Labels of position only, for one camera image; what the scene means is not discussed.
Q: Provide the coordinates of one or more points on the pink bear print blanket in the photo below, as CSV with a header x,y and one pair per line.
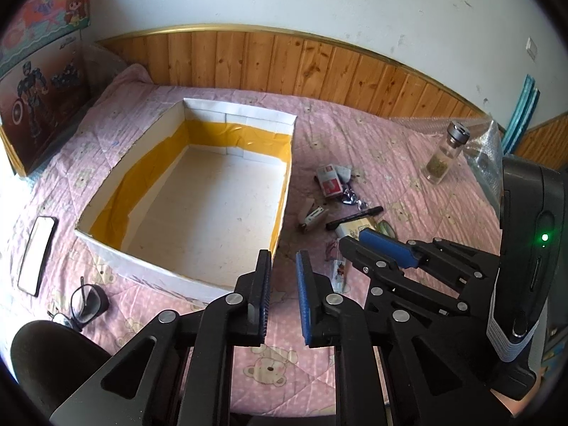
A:
x,y
390,164

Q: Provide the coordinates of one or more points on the beige tissue packet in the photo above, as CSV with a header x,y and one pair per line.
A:
x,y
349,230

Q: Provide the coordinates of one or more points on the dark rounded object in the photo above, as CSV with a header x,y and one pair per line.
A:
x,y
49,359

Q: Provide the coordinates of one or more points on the clear bubble wrap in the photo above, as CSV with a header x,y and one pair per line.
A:
x,y
486,159

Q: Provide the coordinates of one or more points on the white wall switch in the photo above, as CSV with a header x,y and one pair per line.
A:
x,y
532,47

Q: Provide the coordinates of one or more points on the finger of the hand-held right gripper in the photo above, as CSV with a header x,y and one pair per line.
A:
x,y
390,248
355,253

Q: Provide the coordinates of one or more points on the glass bottle with metal cap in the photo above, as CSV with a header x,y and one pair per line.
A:
x,y
441,164

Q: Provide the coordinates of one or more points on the pink cartoon toy box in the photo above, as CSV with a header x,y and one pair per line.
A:
x,y
49,9

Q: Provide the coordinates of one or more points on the red and white staple box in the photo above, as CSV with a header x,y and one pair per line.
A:
x,y
330,184

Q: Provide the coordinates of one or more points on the small pale round object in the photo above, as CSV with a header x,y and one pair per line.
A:
x,y
387,229

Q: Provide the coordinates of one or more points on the black eyeglasses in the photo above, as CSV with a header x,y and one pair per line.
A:
x,y
91,304

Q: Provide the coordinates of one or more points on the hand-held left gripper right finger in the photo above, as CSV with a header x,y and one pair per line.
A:
x,y
304,306

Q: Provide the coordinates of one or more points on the white smartphone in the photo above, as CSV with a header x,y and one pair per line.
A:
x,y
37,253

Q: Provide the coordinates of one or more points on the white cardboard box yellow tape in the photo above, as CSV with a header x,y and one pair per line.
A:
x,y
199,195

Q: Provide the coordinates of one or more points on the blue foam boards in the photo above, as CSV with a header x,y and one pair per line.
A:
x,y
521,111

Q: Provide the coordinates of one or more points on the small stapler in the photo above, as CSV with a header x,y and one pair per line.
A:
x,y
310,217

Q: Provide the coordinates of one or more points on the black marker pen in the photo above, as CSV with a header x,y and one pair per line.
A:
x,y
355,217

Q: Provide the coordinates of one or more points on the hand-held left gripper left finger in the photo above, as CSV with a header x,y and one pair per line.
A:
x,y
264,295

